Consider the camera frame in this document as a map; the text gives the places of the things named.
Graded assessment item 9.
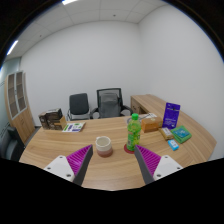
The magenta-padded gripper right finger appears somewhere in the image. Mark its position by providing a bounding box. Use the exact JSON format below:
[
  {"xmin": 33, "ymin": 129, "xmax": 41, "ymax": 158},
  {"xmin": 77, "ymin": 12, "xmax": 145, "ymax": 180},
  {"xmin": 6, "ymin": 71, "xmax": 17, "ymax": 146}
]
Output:
[{"xmin": 133, "ymin": 144, "xmax": 183, "ymax": 186}]

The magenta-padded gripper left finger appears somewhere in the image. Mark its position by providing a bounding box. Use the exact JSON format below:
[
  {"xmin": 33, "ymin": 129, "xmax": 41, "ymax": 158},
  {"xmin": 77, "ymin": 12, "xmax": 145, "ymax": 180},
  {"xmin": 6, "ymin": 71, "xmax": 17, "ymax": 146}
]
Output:
[{"xmin": 43, "ymin": 143, "xmax": 94, "ymax": 187}]

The green drink bottle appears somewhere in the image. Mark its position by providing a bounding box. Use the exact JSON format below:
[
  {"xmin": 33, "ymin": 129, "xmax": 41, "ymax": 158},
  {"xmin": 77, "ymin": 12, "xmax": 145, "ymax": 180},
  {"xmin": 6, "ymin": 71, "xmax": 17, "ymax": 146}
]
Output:
[{"xmin": 126, "ymin": 113, "xmax": 142, "ymax": 153}]

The small blue and white box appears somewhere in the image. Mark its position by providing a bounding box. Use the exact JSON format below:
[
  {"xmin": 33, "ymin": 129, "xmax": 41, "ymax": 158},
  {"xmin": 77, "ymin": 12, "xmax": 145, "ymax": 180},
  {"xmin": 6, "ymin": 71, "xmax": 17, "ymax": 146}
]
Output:
[{"xmin": 167, "ymin": 139, "xmax": 180, "ymax": 152}]

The folded green cloth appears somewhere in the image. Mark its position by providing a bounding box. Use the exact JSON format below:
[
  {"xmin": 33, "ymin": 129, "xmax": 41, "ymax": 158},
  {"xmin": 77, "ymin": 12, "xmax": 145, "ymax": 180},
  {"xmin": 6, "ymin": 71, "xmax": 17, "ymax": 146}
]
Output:
[{"xmin": 170, "ymin": 124, "xmax": 193, "ymax": 145}]

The flat blue packet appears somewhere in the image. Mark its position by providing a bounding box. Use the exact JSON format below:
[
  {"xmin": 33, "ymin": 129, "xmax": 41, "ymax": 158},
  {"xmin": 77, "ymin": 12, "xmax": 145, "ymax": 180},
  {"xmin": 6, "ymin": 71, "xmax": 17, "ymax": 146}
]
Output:
[{"xmin": 174, "ymin": 128, "xmax": 190, "ymax": 139}]

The flat round red coaster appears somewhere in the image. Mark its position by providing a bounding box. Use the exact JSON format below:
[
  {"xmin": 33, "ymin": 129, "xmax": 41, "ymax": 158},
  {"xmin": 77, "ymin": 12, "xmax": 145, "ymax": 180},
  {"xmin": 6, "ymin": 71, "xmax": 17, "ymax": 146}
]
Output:
[{"xmin": 123, "ymin": 143, "xmax": 139, "ymax": 155}]

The green and purple booklet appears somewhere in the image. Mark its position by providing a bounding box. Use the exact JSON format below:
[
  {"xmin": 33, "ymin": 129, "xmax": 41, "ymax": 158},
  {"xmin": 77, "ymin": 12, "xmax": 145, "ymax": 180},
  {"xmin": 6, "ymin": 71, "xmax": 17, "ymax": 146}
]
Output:
[{"xmin": 62, "ymin": 121, "xmax": 86, "ymax": 133}]

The small brown cardboard box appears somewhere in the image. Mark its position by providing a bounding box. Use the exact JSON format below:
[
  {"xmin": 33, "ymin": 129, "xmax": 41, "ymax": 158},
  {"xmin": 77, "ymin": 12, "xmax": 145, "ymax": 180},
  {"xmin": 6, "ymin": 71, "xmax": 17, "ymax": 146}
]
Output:
[{"xmin": 53, "ymin": 115, "xmax": 68, "ymax": 131}]

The orange-brown cardboard box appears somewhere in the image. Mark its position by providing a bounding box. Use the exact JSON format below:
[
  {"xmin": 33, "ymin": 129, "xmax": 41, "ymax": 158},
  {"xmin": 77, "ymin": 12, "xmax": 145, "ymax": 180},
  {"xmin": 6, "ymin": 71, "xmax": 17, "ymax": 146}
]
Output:
[{"xmin": 140, "ymin": 116, "xmax": 163, "ymax": 134}]

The white and brown cup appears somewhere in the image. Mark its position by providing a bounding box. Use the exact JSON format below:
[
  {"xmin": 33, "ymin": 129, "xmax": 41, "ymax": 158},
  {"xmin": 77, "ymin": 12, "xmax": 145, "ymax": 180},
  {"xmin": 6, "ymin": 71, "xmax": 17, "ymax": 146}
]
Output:
[{"xmin": 94, "ymin": 135, "xmax": 114, "ymax": 158}]

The purple pouch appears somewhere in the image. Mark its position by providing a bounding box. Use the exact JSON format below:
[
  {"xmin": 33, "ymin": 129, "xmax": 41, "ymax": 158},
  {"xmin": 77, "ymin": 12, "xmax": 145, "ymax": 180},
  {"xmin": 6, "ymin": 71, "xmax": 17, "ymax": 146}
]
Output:
[{"xmin": 161, "ymin": 102, "xmax": 181, "ymax": 130}]

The round grey pad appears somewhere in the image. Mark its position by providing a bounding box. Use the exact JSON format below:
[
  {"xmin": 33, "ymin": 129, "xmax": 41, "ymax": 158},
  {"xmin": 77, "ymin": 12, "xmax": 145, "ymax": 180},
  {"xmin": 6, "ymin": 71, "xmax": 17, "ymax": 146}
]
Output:
[{"xmin": 125, "ymin": 114, "xmax": 148, "ymax": 126}]

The white paper card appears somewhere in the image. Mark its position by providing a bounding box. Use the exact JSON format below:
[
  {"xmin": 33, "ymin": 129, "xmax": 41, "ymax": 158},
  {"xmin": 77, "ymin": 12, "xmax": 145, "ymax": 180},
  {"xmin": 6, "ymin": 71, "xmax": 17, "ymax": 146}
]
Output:
[{"xmin": 141, "ymin": 112, "xmax": 158, "ymax": 120}]

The dark armchair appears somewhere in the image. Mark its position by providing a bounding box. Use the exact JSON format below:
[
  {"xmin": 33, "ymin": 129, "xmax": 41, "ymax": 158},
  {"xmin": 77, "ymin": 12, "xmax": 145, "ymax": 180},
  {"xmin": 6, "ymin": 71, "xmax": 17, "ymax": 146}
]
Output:
[{"xmin": 0, "ymin": 125, "xmax": 26, "ymax": 163}]

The black office chair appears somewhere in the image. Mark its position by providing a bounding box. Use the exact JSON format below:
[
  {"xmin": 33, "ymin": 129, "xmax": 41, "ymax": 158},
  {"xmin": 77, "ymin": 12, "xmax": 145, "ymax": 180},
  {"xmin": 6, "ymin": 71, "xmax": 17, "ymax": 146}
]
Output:
[{"xmin": 66, "ymin": 92, "xmax": 92, "ymax": 121}]

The wooden side desk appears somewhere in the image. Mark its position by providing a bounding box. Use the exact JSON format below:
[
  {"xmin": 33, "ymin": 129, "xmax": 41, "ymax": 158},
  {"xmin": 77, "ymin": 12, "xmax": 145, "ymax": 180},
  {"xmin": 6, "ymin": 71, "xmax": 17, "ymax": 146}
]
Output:
[{"xmin": 130, "ymin": 94, "xmax": 168, "ymax": 116}]

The wooden shelf unit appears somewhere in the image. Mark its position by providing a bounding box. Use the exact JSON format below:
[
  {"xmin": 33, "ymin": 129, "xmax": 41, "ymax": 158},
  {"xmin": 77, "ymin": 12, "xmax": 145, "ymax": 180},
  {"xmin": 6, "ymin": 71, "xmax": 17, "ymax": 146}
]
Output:
[{"xmin": 3, "ymin": 70, "xmax": 36, "ymax": 144}]

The grey mesh office chair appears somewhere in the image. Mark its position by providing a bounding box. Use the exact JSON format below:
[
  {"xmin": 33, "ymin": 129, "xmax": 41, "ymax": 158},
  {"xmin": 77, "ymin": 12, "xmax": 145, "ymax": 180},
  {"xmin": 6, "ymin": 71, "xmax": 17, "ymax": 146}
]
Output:
[{"xmin": 90, "ymin": 87, "xmax": 134, "ymax": 120}]

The rectangular ceiling light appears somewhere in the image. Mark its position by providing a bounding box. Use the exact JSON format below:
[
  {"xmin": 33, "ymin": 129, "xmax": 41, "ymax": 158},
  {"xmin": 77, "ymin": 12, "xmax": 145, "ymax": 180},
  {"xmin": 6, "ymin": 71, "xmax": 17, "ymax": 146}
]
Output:
[
  {"xmin": 61, "ymin": 0, "xmax": 79, "ymax": 6},
  {"xmin": 6, "ymin": 39, "xmax": 20, "ymax": 56}
]

